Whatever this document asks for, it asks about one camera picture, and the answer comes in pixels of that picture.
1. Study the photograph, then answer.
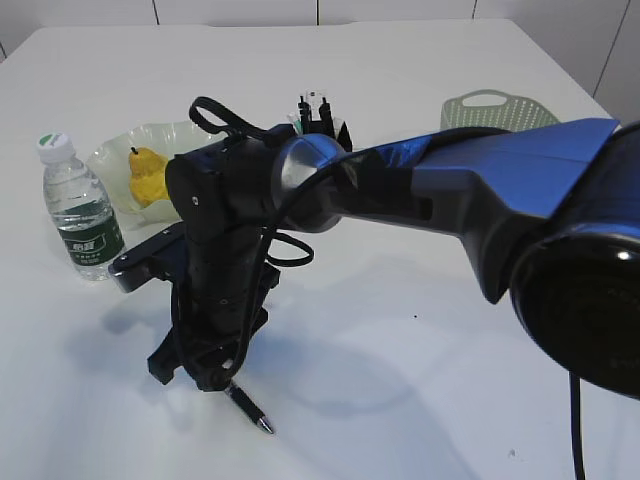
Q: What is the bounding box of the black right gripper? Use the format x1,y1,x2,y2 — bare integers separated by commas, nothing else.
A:
147,259,281,394

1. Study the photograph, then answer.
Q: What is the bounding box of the black pen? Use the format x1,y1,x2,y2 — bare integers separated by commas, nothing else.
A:
224,381,275,435
319,97,335,138
298,95,312,134

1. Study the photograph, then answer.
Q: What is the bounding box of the yellow pear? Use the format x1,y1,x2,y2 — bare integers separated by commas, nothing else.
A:
128,147,169,208

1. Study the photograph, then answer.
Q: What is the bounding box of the clear water bottle green label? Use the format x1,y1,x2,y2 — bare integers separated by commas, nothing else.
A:
37,132,125,281

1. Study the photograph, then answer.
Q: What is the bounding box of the transparent plastic ruler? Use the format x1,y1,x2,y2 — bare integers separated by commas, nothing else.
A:
302,89,327,121

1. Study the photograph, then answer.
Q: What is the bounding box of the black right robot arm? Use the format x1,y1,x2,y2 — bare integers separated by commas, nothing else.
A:
166,119,639,398

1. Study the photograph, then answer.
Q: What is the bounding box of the green wavy glass plate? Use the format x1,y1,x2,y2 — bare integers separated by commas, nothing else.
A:
87,121,225,224

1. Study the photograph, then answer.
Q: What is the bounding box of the black square pen holder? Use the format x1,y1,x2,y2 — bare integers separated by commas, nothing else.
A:
308,120,353,152

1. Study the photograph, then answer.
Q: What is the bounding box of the green woven plastic basket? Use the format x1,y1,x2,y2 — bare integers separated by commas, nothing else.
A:
440,89,559,132

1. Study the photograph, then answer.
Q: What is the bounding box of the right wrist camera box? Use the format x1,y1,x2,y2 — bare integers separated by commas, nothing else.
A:
108,222,187,293

